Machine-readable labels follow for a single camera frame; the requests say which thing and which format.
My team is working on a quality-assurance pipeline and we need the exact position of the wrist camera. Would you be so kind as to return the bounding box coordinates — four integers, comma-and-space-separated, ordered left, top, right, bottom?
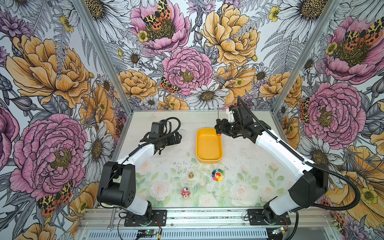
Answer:
226, 106, 241, 123
149, 122, 167, 140

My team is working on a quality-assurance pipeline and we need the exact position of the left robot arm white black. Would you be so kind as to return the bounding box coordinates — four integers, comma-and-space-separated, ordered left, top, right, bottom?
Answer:
97, 132, 182, 224

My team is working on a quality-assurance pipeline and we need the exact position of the pink white small toy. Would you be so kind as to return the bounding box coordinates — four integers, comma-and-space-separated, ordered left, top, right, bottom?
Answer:
181, 187, 191, 199

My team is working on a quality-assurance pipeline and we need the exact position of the left green circuit board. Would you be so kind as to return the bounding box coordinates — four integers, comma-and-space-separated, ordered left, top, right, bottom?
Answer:
136, 230, 159, 239

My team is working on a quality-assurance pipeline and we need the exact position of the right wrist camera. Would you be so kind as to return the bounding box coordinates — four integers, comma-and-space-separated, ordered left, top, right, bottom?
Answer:
226, 106, 241, 123

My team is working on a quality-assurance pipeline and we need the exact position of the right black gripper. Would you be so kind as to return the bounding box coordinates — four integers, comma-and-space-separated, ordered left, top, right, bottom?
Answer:
214, 118, 244, 138

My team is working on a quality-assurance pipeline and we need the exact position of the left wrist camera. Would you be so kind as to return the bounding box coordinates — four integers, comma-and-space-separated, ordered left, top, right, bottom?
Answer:
149, 122, 167, 140

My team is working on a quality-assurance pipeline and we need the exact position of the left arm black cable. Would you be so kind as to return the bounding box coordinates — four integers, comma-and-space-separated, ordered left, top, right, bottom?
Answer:
106, 116, 182, 193

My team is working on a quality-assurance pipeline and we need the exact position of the orange black handle screwdriver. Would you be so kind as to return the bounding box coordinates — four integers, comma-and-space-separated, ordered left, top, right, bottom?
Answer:
215, 110, 221, 136

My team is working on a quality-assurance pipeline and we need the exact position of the white vented cable duct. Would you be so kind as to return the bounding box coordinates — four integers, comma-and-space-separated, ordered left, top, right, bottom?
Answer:
84, 228, 268, 240

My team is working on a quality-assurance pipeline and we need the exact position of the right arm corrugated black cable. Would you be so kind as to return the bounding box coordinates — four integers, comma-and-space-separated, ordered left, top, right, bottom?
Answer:
236, 96, 361, 211

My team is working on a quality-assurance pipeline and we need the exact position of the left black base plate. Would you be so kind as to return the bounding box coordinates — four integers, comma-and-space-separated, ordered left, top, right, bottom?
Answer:
124, 210, 168, 227

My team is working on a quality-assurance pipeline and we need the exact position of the green circuit board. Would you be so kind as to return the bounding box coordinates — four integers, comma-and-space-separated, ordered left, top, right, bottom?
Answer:
136, 230, 159, 239
271, 227, 286, 235

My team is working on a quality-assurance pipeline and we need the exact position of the yellow plastic bin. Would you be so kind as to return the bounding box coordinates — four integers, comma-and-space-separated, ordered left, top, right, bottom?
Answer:
196, 128, 223, 164

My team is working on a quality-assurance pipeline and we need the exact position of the aluminium front rail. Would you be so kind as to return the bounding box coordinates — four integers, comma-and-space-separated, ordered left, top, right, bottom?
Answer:
79, 207, 334, 230

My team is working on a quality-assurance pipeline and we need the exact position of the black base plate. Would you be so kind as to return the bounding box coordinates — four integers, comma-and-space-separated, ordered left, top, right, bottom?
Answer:
243, 208, 292, 226
124, 210, 168, 227

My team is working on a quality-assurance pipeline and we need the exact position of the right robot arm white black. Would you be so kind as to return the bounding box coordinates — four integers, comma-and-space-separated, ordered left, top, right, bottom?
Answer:
215, 105, 329, 224

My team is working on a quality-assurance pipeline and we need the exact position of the multicolour round toy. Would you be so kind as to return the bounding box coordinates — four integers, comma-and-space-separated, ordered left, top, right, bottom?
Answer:
212, 169, 224, 182

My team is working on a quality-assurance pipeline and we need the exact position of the right green circuit board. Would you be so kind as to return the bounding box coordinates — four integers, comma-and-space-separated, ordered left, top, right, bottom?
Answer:
271, 227, 286, 235

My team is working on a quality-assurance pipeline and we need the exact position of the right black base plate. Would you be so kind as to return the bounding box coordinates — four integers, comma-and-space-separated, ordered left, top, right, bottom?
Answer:
243, 208, 292, 226

